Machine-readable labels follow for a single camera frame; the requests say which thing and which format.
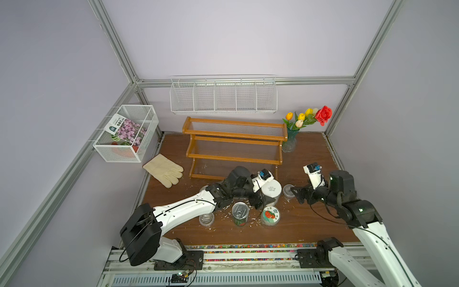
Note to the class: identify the green red tomato can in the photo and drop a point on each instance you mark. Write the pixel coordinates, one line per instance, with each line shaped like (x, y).
(240, 212)

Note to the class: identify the purple flower seed packet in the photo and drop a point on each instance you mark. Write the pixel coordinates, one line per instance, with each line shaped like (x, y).
(125, 131)

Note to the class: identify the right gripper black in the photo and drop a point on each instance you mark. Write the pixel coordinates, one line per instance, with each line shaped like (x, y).
(300, 195)

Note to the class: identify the white wire wall basket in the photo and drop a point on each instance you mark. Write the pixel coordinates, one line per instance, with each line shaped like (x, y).
(223, 94)

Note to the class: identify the cream work glove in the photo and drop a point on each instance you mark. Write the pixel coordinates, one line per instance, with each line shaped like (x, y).
(164, 170)

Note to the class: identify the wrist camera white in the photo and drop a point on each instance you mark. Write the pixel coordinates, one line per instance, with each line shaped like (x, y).
(260, 178)
(314, 172)

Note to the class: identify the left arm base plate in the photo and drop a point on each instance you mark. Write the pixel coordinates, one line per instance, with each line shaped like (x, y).
(191, 260)

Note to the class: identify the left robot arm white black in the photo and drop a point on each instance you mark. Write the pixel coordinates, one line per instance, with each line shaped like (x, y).
(143, 235)

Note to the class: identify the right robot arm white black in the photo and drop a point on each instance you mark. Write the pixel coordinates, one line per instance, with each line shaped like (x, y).
(339, 193)

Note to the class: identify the white tin can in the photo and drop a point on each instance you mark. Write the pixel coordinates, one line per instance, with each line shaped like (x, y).
(271, 192)

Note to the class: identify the dark seed plastic jar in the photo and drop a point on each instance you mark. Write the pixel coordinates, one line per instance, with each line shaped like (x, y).
(287, 192)

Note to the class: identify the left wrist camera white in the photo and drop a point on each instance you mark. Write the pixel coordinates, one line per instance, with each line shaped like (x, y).
(260, 178)

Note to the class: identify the red seed plastic jar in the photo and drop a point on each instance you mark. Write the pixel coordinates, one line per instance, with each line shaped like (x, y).
(207, 220)

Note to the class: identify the white wire side basket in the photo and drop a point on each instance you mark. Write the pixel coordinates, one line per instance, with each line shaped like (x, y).
(114, 152)

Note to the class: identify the glass vase with flowers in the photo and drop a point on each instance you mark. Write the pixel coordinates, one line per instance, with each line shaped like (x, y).
(295, 122)

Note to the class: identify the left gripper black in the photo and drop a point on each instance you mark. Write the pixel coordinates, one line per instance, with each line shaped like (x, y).
(259, 202)

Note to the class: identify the aluminium rail frame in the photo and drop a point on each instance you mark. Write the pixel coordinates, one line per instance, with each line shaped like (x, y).
(258, 265)

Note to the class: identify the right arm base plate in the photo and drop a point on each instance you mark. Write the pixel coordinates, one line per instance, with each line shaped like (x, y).
(313, 259)

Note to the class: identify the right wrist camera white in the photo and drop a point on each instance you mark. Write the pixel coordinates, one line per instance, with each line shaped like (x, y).
(314, 172)

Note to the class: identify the tomato lid round tin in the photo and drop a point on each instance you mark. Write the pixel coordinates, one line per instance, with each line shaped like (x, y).
(270, 216)

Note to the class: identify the wooden three-tier shelf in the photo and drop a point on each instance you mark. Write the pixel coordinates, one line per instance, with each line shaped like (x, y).
(216, 146)

